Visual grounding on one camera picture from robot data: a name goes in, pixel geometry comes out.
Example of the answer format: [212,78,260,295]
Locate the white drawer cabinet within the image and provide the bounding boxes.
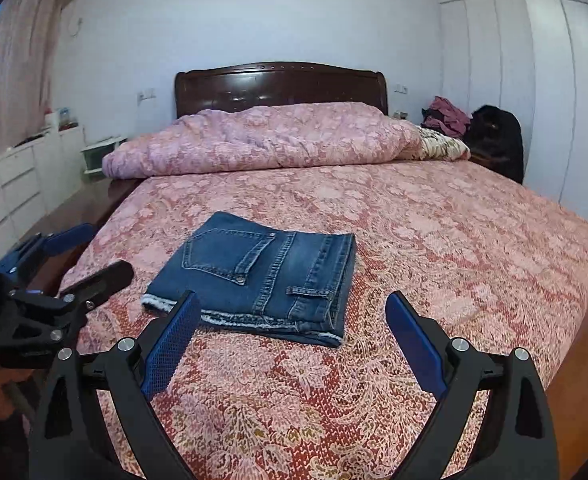
[0,125,86,261]

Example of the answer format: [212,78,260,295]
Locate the black bag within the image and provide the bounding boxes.
[461,105,525,184]

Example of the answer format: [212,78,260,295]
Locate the red floral patterned bedspread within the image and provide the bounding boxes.
[59,157,588,480]

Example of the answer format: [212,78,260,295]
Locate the floral pillow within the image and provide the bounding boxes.
[416,127,471,162]

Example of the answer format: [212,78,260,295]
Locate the dark red clothes pile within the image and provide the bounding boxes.
[420,96,474,138]

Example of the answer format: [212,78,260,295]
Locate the dark wooden headboard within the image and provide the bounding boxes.
[174,62,390,121]

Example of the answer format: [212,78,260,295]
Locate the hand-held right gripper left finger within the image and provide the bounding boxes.
[28,290,202,480]

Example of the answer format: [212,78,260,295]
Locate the dark wooden bed frame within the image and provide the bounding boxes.
[0,177,588,480]

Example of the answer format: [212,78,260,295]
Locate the white wardrobe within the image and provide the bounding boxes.
[434,0,588,281]

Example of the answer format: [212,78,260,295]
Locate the pink curtain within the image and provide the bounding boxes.
[0,0,72,163]

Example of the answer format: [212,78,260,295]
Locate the pink floral duvet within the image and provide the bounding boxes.
[101,101,425,178]

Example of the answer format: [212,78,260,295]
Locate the blue denim pants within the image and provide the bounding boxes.
[141,211,357,348]

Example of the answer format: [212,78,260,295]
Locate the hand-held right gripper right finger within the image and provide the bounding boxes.
[385,290,560,480]

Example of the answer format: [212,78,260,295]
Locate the white green storage box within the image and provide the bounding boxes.
[80,136,126,176]

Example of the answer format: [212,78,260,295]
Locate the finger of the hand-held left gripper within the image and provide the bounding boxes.
[0,223,98,291]
[0,260,135,356]

